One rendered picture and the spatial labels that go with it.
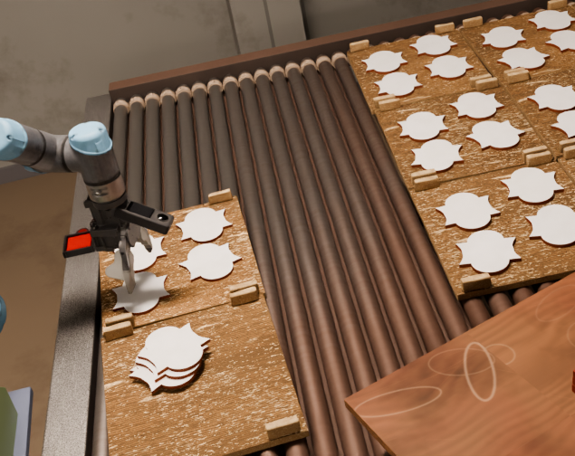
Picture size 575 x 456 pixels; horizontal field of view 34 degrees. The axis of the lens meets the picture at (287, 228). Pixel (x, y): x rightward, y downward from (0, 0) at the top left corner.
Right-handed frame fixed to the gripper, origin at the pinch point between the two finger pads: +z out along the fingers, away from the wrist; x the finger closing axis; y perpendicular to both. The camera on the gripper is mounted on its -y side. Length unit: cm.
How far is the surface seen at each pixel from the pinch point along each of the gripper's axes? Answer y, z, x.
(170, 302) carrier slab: -5.4, 5.8, 3.3
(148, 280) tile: 1.5, 4.8, -3.4
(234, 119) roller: -2, 6, -80
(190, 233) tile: -4.2, 4.5, -20.6
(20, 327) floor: 108, 96, -101
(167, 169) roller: 11, 6, -55
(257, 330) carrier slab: -26.4, 6.2, 13.2
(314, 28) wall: 7, 53, -264
